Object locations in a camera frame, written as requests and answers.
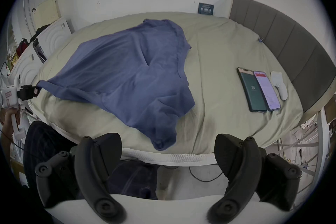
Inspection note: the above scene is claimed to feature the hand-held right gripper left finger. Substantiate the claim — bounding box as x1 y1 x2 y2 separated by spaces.
35 133 127 224

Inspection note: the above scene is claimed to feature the dark green phone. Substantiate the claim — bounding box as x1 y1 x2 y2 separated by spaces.
237 67 268 113

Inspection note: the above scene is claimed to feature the grey padded headboard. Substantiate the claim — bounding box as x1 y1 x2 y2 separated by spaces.
229 0 336 114

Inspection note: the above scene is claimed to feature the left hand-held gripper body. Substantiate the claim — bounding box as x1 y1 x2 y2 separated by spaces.
0 85 34 141

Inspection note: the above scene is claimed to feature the white hand controller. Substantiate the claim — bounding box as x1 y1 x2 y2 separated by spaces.
270 71 288 101

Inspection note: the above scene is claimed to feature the beige board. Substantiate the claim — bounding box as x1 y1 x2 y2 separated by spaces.
35 0 61 30

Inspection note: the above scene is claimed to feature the bed with beige sheet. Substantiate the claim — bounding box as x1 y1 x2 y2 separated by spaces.
27 11 305 166

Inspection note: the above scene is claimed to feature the person's left forearm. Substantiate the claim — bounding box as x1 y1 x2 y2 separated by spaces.
0 123 13 156

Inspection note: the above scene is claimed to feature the dark blue shirt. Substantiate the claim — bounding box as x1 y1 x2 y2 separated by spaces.
37 19 196 151

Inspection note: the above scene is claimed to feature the phone with pink screen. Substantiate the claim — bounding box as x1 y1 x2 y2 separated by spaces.
253 70 281 112

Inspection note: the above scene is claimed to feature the white washing machine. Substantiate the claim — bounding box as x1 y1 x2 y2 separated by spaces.
5 39 46 88
29 17 75 64

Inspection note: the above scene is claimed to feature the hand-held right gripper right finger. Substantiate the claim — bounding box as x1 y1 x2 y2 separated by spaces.
207 134 301 224

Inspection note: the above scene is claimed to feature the black cable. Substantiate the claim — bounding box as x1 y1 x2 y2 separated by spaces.
189 165 227 182

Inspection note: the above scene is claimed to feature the person's left hand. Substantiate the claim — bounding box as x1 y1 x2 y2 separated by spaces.
0 107 18 129

